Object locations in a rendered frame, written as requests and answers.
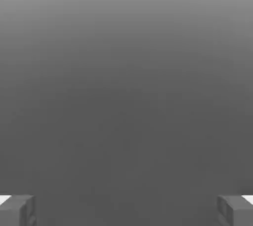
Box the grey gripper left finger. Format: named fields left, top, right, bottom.
left=0, top=194, right=38, bottom=226

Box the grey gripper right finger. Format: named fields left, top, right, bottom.
left=216, top=194, right=253, bottom=226

